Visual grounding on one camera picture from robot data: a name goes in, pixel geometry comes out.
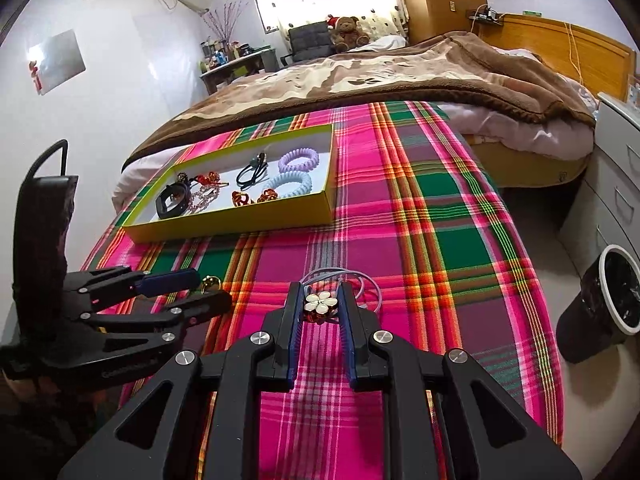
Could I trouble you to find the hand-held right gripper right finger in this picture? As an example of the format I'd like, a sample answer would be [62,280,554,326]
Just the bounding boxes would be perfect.
[336,281,583,480]

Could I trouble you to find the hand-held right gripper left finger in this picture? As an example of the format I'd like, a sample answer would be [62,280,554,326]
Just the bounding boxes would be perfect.
[57,281,307,480]

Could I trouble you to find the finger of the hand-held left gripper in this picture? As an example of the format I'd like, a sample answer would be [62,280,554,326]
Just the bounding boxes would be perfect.
[82,288,234,344]
[65,266,200,314]

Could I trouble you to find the grey cord flower necklace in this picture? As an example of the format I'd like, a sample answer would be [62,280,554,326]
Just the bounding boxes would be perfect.
[298,267,385,326]

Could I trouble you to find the black wrist band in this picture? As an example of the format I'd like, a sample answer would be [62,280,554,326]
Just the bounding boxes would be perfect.
[156,183,193,220]

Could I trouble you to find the pink beaded bracelet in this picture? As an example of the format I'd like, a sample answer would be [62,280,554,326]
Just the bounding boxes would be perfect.
[186,187,221,213]

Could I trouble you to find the yellow-green cardboard box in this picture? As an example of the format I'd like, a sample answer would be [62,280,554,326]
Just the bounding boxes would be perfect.
[122,124,337,243]

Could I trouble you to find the light blue spiral hair tie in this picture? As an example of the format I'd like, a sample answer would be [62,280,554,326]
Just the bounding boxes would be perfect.
[262,171,313,200]

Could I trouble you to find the black cord with blue bead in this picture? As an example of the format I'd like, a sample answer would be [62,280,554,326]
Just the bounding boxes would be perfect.
[236,152,271,188]

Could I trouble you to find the pink green plaid blanket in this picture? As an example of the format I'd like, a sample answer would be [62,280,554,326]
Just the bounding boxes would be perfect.
[80,101,563,480]

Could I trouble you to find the grey desk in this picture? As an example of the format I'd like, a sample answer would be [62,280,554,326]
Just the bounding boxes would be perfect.
[199,49,281,95]

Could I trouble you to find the clutter of desk bottles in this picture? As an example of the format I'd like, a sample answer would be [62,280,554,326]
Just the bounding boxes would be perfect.
[200,35,261,73]

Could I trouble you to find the black white-rimmed trash bin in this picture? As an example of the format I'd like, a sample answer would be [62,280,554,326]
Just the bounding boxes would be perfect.
[555,244,640,365]

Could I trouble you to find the yellow mattress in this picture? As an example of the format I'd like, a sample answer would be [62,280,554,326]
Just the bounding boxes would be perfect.
[470,142,591,191]

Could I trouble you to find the purple dried branches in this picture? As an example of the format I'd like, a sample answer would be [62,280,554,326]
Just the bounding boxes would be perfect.
[202,2,248,46]

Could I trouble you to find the brown patterned blanket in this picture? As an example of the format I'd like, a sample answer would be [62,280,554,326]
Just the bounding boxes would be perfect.
[122,30,598,171]

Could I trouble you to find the pale bed sheet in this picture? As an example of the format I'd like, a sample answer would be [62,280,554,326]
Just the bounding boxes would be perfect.
[111,49,598,211]

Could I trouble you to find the dark grey chair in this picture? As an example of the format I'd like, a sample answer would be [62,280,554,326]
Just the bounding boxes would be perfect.
[280,22,336,66]

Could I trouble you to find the small window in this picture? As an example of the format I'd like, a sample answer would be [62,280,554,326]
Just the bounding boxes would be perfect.
[253,0,278,36]

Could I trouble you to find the white pillow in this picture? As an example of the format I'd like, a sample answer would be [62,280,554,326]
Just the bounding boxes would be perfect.
[357,35,408,53]

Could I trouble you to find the brown teddy bear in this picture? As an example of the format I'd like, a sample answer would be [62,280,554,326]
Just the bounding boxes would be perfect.
[325,15,372,53]

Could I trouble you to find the white drawer cabinet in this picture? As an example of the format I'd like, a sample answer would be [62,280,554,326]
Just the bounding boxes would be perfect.
[557,92,640,281]

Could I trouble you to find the wooden headboard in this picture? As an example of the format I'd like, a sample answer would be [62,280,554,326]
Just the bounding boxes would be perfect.
[472,12,638,98]

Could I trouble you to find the power strip with plugs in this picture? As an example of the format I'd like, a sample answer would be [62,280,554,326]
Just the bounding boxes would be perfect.
[467,5,506,26]

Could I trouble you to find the purple spiral hair tie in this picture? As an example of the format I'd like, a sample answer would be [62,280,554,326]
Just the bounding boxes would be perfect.
[278,147,318,173]

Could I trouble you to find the silver wall poster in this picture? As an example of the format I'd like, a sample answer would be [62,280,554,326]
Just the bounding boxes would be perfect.
[27,30,86,96]

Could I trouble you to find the orange cable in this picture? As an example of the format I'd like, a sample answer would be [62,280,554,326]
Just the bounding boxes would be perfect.
[562,20,586,86]

